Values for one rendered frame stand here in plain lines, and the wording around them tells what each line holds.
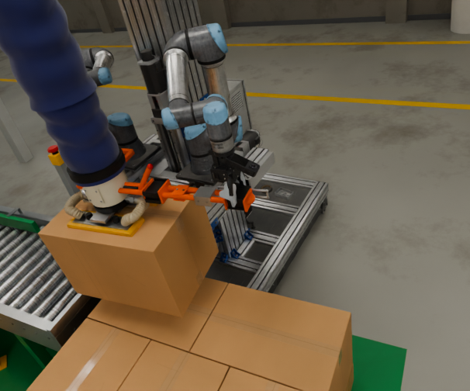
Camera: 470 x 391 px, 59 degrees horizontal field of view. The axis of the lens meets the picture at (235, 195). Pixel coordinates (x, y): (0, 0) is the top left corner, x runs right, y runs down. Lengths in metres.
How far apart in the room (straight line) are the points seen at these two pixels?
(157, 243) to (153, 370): 0.58
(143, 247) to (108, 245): 0.16
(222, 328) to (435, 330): 1.21
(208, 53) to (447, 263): 1.97
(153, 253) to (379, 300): 1.52
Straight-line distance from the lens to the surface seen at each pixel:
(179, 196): 1.55
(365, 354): 2.44
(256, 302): 1.97
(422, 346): 2.50
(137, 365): 1.94
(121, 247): 1.66
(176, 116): 1.39
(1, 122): 5.27
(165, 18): 1.94
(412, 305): 2.65
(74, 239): 1.82
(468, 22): 6.59
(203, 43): 1.67
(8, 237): 3.10
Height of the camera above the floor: 2.07
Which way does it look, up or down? 36 degrees down
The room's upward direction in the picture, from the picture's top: 13 degrees counter-clockwise
